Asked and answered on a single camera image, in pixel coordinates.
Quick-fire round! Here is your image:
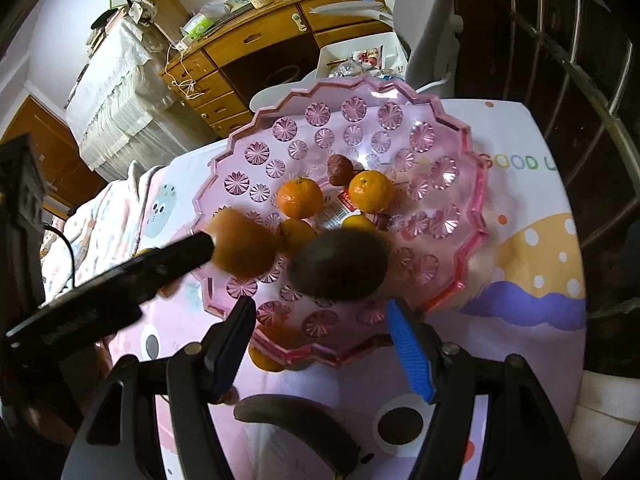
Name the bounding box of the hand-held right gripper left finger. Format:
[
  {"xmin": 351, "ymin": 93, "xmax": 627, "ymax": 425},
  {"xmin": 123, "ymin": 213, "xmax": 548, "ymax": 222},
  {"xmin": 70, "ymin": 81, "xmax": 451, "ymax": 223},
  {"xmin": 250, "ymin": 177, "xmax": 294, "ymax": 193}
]
[{"xmin": 60, "ymin": 296, "xmax": 258, "ymax": 480}]

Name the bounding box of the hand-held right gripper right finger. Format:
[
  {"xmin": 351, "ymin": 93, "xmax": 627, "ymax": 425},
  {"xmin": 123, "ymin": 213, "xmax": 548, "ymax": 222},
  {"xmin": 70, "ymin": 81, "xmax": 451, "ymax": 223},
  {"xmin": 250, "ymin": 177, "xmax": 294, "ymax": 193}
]
[{"xmin": 386, "ymin": 297, "xmax": 583, "ymax": 480}]

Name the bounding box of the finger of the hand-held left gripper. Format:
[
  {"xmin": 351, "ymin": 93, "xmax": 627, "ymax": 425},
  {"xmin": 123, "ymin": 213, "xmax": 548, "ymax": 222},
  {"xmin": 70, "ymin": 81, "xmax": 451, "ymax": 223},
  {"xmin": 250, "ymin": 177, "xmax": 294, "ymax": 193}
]
[{"xmin": 5, "ymin": 232, "xmax": 216, "ymax": 356}]

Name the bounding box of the orange tangerine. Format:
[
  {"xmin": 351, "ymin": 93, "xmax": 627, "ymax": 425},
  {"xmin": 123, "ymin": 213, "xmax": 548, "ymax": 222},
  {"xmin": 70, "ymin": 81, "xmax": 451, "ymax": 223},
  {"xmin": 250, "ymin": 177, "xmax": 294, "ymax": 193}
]
[
  {"xmin": 248, "ymin": 325, "xmax": 306, "ymax": 373},
  {"xmin": 207, "ymin": 208, "xmax": 281, "ymax": 281},
  {"xmin": 348, "ymin": 170, "xmax": 395, "ymax": 213},
  {"xmin": 342, "ymin": 212, "xmax": 378, "ymax": 233},
  {"xmin": 276, "ymin": 176, "xmax": 325, "ymax": 220},
  {"xmin": 277, "ymin": 217, "xmax": 317, "ymax": 256}
]

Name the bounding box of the dark avocado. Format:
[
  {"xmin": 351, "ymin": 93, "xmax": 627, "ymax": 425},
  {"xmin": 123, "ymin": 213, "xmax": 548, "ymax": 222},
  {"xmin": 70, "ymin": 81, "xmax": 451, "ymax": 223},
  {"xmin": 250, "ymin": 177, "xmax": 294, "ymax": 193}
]
[{"xmin": 290, "ymin": 230, "xmax": 390, "ymax": 303}]

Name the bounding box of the pink glass fruit bowl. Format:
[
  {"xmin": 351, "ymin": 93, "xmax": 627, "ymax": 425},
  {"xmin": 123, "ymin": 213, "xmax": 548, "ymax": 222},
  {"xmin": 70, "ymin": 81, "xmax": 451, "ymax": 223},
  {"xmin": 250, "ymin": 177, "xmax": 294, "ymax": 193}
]
[{"xmin": 190, "ymin": 76, "xmax": 493, "ymax": 368}]

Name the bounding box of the small dark red fruit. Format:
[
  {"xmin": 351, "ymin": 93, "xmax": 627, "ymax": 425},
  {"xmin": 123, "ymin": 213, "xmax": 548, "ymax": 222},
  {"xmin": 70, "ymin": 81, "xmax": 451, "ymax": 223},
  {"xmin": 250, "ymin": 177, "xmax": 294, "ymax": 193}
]
[{"xmin": 326, "ymin": 154, "xmax": 353, "ymax": 187}]

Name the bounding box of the wooden door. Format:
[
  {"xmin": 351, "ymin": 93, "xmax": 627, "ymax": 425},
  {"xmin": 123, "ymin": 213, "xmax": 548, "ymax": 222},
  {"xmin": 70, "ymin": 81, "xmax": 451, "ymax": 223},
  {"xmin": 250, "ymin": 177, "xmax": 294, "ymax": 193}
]
[{"xmin": 0, "ymin": 95, "xmax": 108, "ymax": 211}]

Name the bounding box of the pastel floral blanket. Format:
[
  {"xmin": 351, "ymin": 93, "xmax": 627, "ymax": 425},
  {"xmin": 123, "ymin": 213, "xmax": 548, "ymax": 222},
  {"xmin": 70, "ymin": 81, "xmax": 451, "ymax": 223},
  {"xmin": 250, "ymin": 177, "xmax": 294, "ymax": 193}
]
[{"xmin": 40, "ymin": 160, "xmax": 161, "ymax": 306}]

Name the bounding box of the overripe dark banana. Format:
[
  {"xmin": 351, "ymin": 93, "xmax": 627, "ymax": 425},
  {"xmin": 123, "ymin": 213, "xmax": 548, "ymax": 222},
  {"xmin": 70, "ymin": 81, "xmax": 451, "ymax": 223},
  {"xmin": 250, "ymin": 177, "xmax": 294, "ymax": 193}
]
[{"xmin": 233, "ymin": 394, "xmax": 361, "ymax": 480}]

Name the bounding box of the cartoon printed tablecloth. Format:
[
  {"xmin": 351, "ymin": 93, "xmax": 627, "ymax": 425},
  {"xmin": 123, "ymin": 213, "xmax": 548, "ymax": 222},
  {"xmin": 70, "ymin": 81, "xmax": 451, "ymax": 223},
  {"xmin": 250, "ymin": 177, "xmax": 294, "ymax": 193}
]
[{"xmin": 107, "ymin": 97, "xmax": 588, "ymax": 480}]

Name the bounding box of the lace-covered piano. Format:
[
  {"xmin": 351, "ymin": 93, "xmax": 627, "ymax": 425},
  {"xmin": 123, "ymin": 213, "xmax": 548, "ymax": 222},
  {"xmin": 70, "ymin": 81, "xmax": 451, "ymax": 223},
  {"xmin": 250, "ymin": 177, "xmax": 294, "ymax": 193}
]
[{"xmin": 65, "ymin": 20, "xmax": 173, "ymax": 181}]

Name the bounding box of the stack of books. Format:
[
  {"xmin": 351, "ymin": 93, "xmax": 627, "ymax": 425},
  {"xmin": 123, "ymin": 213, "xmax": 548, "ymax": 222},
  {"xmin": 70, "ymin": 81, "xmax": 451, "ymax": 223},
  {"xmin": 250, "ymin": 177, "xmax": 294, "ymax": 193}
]
[{"xmin": 87, "ymin": 7, "xmax": 126, "ymax": 53}]

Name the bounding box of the hanging patterned bag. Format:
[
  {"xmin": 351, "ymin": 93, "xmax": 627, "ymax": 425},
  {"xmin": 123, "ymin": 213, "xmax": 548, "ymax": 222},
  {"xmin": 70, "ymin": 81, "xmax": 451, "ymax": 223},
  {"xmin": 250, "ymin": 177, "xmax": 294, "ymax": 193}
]
[{"xmin": 127, "ymin": 0, "xmax": 157, "ymax": 26}]

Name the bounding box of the green tissue packet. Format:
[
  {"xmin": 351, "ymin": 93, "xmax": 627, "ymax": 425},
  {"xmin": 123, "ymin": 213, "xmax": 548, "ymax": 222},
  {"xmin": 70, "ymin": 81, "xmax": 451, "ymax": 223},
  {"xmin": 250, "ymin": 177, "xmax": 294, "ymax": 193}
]
[{"xmin": 182, "ymin": 12, "xmax": 216, "ymax": 41}]

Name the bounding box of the wooden desk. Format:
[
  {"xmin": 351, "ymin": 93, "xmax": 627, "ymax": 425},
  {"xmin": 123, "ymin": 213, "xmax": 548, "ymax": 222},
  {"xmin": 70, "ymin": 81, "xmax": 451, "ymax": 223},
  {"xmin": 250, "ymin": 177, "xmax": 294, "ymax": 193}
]
[{"xmin": 160, "ymin": 0, "xmax": 401, "ymax": 138}]

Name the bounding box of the white plastic tray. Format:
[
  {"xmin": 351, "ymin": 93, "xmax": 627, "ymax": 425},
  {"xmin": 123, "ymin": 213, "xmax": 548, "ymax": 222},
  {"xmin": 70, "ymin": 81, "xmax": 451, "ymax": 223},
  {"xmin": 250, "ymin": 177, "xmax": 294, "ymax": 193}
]
[{"xmin": 316, "ymin": 42, "xmax": 408, "ymax": 81}]

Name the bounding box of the black cable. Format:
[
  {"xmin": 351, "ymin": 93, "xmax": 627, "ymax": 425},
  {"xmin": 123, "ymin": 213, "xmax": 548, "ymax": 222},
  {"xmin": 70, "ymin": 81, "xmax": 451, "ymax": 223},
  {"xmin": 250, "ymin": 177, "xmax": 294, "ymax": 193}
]
[{"xmin": 42, "ymin": 225, "xmax": 76, "ymax": 291}]

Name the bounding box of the white charging cable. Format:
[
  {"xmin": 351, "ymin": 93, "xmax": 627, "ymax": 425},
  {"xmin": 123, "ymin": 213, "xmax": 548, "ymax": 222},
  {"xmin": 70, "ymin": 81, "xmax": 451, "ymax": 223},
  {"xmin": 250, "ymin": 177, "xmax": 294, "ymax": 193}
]
[{"xmin": 165, "ymin": 40, "xmax": 203, "ymax": 101}]

